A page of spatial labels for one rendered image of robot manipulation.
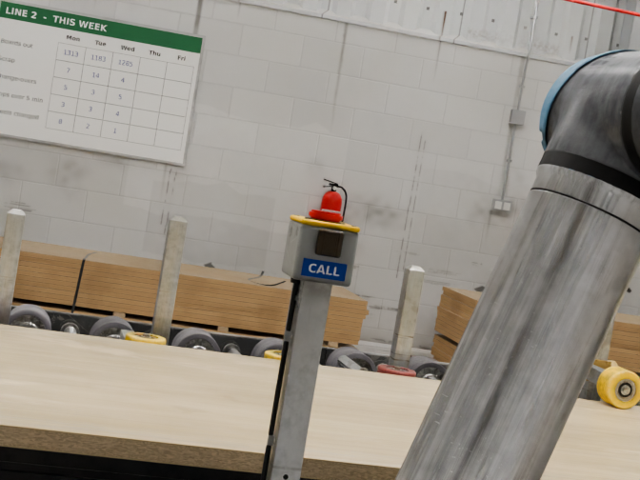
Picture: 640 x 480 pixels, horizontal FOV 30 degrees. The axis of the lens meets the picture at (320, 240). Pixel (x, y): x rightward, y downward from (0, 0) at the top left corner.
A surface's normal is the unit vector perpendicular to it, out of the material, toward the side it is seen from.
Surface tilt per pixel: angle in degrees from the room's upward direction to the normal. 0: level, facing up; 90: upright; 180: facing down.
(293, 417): 90
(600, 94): 78
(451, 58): 90
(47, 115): 90
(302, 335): 90
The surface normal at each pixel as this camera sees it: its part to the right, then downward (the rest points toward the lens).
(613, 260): 0.42, 0.14
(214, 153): 0.18, 0.08
